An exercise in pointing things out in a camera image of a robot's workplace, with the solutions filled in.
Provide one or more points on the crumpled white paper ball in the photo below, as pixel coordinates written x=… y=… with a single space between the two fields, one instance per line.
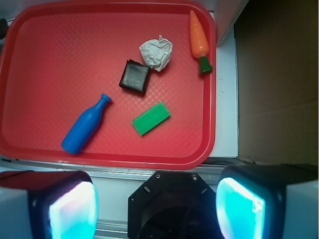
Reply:
x=156 y=53

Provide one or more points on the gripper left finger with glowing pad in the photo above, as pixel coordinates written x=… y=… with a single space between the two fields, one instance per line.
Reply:
x=47 y=205

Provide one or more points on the black octagonal mount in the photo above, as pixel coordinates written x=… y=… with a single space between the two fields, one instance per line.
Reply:
x=173 y=205

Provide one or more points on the brown cardboard box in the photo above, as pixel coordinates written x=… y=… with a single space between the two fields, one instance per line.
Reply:
x=278 y=81

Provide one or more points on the orange toy carrot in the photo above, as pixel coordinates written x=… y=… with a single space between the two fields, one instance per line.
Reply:
x=199 y=44

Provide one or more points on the white box corner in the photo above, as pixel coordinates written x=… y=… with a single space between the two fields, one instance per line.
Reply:
x=225 y=14

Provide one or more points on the green rectangular block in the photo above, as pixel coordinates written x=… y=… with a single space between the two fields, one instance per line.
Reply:
x=151 y=118

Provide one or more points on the blue plastic bottle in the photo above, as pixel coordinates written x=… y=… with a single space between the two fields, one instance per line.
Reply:
x=84 y=127

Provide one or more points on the red plastic tray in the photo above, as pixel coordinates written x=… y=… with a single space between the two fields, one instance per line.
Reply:
x=59 y=58

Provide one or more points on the black square pouch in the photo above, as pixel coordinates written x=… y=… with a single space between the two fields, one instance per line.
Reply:
x=135 y=77

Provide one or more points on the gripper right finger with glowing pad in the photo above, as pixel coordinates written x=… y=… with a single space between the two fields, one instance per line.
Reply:
x=269 y=201

